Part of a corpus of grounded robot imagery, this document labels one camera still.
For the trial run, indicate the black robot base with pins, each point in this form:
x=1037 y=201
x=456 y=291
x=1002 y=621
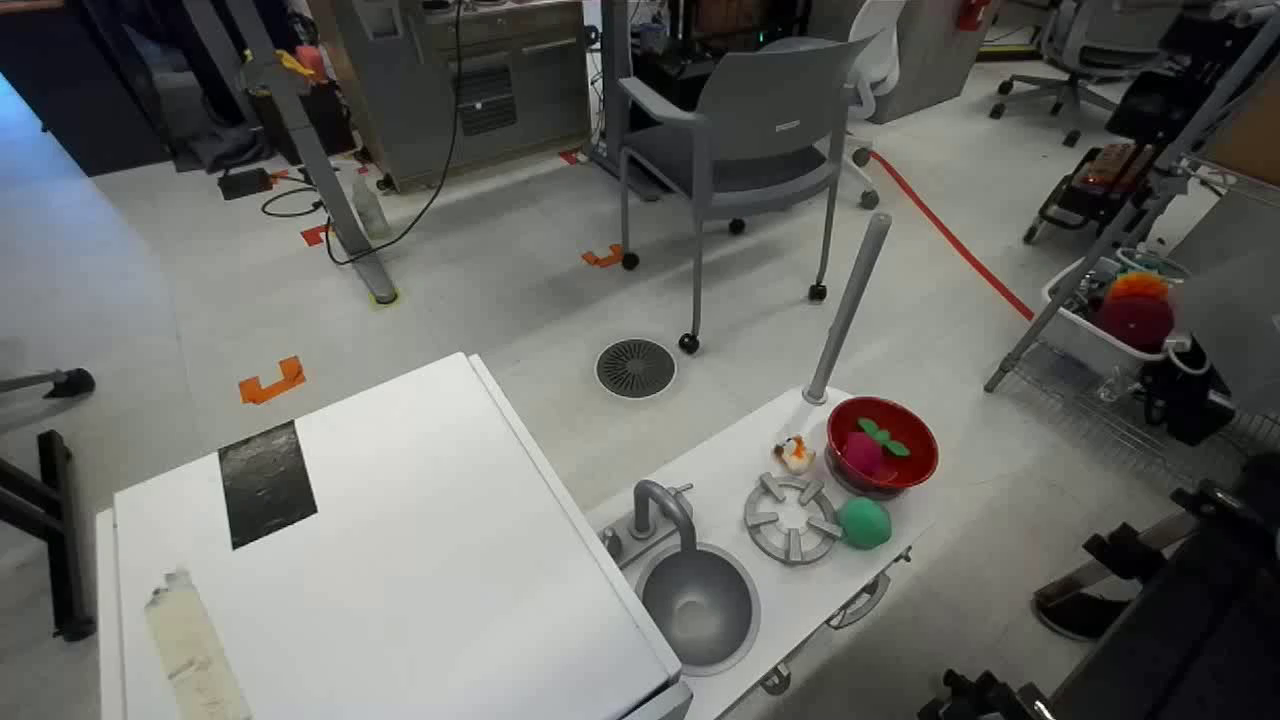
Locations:
x=1201 y=639

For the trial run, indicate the grey toy faucet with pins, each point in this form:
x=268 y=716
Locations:
x=659 y=515

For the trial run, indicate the round floor drain cover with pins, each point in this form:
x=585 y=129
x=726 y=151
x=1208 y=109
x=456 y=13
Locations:
x=634 y=369

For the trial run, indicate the small white orange toy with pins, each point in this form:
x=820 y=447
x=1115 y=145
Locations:
x=794 y=452

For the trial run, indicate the grey toy stove burner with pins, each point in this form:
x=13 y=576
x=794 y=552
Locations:
x=791 y=523

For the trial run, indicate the grey pole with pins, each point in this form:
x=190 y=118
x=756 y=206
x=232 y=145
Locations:
x=848 y=306

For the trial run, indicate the pink and green toy fruit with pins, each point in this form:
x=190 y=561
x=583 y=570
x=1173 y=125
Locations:
x=875 y=449

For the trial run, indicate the round metal sink basin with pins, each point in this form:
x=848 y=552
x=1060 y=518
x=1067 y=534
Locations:
x=700 y=604

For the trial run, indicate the red bowl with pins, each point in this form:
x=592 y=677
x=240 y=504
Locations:
x=900 y=421

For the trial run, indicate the grey office chair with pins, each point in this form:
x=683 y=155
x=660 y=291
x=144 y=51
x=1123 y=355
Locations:
x=764 y=135

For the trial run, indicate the green ball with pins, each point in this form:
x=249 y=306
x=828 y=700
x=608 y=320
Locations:
x=866 y=523

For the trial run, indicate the grey metal stand leg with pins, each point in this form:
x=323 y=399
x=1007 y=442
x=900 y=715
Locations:
x=237 y=42

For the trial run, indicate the white toy kitchen cabinet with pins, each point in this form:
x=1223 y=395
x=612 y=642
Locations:
x=451 y=572

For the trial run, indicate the grey metal cabinet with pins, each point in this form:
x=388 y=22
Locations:
x=442 y=87

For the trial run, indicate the black rectangular panel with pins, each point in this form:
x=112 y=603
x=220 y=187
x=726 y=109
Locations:
x=264 y=487

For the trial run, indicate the white cart with toys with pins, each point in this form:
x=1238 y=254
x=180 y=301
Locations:
x=1123 y=328

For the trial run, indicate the white tape strip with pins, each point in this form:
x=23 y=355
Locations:
x=190 y=653

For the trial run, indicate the white office chair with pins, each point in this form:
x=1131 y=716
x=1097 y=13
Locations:
x=1088 y=44

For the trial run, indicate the black tripod stand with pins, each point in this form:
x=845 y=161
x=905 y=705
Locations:
x=40 y=504

